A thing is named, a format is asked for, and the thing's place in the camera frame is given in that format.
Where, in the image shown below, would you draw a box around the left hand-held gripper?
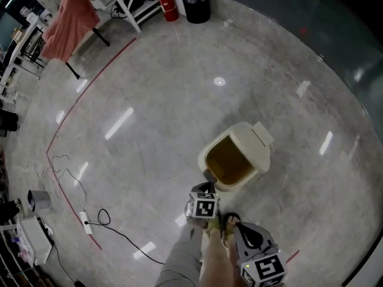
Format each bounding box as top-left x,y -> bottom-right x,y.
184,169 -> 221,222

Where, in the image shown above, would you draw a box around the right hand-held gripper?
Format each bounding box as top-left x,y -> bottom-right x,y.
232,221 -> 288,287

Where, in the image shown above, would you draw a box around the cream pedal trash bin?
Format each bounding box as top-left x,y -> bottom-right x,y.
197,121 -> 275,194

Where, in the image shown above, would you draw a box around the person's left forearm grey sleeve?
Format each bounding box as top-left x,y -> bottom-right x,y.
154,219 -> 208,287

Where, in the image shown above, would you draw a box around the person's right sandalled foot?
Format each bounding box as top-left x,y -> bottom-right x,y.
222,212 -> 242,248

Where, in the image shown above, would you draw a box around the person's sandalled foot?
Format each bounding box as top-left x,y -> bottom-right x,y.
202,211 -> 224,239
222,212 -> 242,248

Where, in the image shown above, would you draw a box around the person's bare leg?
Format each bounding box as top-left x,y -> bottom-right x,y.
198,228 -> 242,287

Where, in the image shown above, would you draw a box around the person's left sandalled foot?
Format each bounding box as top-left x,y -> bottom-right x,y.
202,211 -> 224,239

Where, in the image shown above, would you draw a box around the white power strip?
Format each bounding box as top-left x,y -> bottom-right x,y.
78,210 -> 95,236

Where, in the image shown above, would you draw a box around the black mesh wastebasket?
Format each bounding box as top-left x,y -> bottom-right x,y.
180,0 -> 211,25

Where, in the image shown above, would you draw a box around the small grey box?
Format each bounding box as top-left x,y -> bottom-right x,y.
27,189 -> 52,212

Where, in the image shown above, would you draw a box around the black stand legs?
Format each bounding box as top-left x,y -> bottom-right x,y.
64,27 -> 111,80

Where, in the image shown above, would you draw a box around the red fire extinguisher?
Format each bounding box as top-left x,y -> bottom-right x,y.
154,0 -> 180,23

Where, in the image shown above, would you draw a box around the white storage box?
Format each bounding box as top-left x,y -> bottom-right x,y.
16,216 -> 54,266

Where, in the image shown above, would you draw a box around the pink cloth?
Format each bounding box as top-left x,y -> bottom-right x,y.
40,0 -> 101,63

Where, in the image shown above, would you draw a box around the black stool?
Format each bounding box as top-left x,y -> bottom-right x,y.
0,108 -> 20,133

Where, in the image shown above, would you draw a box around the white shelf rack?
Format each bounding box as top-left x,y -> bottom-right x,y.
0,18 -> 45,104

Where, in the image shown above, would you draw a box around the black cable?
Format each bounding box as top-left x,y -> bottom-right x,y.
89,208 -> 165,265

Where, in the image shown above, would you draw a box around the white cable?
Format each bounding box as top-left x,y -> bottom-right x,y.
27,146 -> 88,213

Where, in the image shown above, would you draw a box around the white table frame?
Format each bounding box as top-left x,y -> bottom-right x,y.
80,0 -> 164,34

